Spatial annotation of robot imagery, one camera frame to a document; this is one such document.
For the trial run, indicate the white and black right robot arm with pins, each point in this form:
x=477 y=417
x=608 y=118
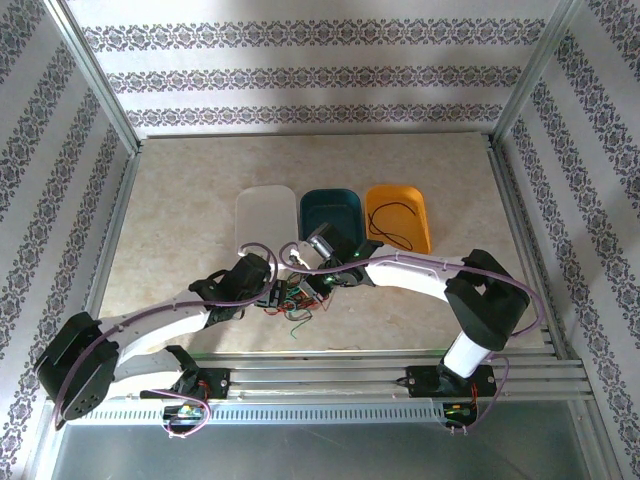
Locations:
x=410 y=280

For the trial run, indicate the small circuit board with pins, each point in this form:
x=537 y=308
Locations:
x=460 y=412
x=186 y=412

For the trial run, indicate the grey metal panel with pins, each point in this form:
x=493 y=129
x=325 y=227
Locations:
x=320 y=452

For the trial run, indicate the white plastic tray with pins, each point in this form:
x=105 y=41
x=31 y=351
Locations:
x=262 y=215

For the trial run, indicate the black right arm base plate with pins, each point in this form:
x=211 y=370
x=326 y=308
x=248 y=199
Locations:
x=420 y=380

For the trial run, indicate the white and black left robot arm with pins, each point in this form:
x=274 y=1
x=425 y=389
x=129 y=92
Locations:
x=150 y=322

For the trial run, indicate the aluminium frame post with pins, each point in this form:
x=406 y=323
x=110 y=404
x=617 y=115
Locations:
x=95 y=80
x=535 y=75

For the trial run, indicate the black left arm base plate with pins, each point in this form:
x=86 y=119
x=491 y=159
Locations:
x=217 y=384

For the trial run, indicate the orange plastic tray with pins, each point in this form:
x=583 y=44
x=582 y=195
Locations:
x=400 y=220

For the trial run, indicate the teal plastic tray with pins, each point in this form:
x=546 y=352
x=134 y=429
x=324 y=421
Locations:
x=330 y=207

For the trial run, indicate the aluminium mounting rail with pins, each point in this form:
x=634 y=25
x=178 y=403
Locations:
x=325 y=385

